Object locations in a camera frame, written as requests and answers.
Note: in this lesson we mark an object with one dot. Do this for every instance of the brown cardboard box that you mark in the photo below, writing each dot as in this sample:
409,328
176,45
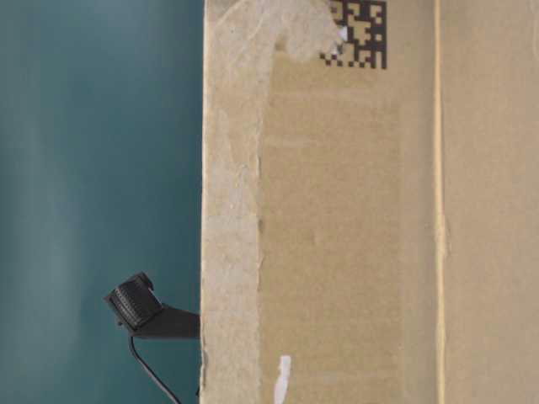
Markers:
370,202

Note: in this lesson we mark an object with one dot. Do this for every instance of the black overhead camera on mount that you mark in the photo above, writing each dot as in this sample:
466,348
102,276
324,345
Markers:
143,315

